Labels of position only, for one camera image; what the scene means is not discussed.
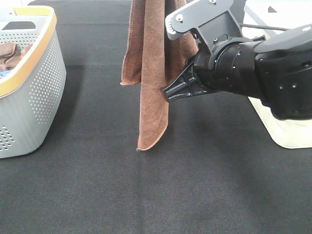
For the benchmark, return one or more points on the brown microfibre towel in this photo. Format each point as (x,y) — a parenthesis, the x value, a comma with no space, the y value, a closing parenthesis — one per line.
(153,61)

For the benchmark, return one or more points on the brown towel in basket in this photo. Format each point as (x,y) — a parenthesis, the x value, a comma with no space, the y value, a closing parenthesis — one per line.
(10,55)

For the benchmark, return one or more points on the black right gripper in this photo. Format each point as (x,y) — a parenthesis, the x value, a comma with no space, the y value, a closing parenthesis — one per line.
(232,69)

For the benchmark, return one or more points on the grey perforated laundry basket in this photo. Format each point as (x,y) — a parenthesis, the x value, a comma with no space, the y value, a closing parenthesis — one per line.
(31,92)

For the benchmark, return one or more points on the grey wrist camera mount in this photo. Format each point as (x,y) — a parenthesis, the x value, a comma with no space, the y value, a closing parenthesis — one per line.
(208,19)

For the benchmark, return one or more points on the black table cloth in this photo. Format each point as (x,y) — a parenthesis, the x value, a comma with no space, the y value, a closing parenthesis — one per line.
(216,170)

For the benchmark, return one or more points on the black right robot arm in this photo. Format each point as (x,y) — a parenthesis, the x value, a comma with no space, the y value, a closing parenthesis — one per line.
(277,71)

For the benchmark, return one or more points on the white storage bin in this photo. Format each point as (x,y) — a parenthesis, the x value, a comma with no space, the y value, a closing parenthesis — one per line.
(291,134)

